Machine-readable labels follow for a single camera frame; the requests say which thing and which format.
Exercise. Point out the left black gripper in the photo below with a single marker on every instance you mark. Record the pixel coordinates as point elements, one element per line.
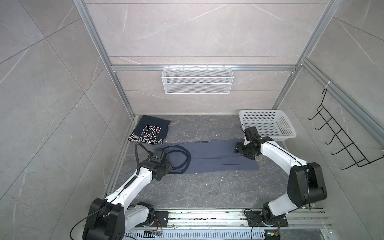
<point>169,166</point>

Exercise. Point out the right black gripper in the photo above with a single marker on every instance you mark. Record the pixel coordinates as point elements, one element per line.
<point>239,148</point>

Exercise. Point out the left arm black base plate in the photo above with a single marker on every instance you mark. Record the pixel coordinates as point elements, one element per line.
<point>157,220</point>

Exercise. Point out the navy tank top red trim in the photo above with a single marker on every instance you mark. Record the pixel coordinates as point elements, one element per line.
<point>150,130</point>

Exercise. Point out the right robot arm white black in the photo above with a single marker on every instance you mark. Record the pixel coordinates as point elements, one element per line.
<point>306,184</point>

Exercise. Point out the white wire mesh wall basket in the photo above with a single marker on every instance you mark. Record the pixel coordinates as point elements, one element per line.
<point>197,80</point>

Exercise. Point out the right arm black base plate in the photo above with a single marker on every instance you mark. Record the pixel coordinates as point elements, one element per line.
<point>258,219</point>

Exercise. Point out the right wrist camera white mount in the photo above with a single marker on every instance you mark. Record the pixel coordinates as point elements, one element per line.
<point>251,134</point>

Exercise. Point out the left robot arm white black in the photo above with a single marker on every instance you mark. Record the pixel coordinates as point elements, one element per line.
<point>110,218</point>

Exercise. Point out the black wire hook rack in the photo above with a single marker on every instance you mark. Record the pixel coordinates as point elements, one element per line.
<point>340,134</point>

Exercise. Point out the white plastic laundry basket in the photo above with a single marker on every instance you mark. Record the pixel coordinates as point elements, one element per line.
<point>269,123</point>

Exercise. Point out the grey-blue printed tank top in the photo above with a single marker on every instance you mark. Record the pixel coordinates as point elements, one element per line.
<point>205,157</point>

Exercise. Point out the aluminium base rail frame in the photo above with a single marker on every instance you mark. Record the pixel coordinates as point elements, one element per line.
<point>231,224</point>

